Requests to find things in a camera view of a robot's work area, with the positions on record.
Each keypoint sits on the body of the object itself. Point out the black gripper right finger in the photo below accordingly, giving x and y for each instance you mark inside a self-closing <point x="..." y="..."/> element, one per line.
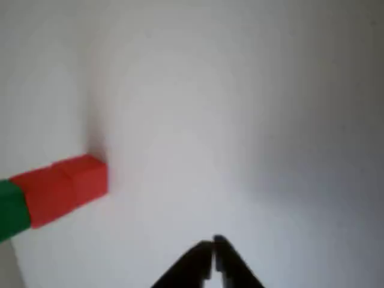
<point x="232" y="264"/>

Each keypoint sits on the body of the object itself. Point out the red cube block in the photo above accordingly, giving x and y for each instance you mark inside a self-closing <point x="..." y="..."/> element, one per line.
<point x="48" y="198"/>
<point x="90" y="180"/>

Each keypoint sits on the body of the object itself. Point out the green cube block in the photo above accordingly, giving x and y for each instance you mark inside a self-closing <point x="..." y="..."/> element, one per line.
<point x="12" y="210"/>

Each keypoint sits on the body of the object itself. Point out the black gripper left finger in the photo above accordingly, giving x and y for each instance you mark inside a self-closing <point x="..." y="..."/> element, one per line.
<point x="187" y="267"/>

